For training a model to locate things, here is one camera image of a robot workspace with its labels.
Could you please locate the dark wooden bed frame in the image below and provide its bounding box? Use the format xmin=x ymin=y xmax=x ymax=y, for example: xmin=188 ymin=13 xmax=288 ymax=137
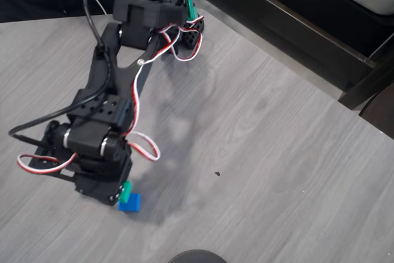
xmin=189 ymin=0 xmax=394 ymax=110

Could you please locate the dark round object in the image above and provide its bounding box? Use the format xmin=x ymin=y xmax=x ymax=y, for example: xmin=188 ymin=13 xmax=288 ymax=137
xmin=167 ymin=249 xmax=229 ymax=263

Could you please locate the blue cube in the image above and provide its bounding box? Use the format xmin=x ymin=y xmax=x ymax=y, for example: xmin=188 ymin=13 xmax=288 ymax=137
xmin=118 ymin=193 xmax=142 ymax=214

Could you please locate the red white servo cable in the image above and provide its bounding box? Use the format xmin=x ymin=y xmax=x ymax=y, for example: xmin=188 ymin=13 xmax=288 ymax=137
xmin=16 ymin=151 xmax=78 ymax=176
xmin=121 ymin=22 xmax=204 ymax=162

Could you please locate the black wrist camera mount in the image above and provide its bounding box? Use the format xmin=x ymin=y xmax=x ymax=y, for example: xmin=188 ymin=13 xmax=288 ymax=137
xmin=29 ymin=142 xmax=78 ymax=184

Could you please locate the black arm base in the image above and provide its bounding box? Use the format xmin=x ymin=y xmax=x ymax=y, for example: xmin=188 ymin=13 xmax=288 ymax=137
xmin=177 ymin=15 xmax=206 ymax=53

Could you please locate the green cube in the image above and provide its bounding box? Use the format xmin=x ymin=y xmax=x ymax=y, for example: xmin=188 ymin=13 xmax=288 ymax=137
xmin=118 ymin=180 xmax=133 ymax=204

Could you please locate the dark curved furniture piece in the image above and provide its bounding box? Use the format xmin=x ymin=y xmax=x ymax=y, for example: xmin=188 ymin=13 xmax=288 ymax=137
xmin=358 ymin=86 xmax=394 ymax=140

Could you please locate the green table clamp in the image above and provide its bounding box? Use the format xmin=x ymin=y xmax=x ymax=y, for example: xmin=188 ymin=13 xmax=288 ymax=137
xmin=182 ymin=0 xmax=199 ymax=24

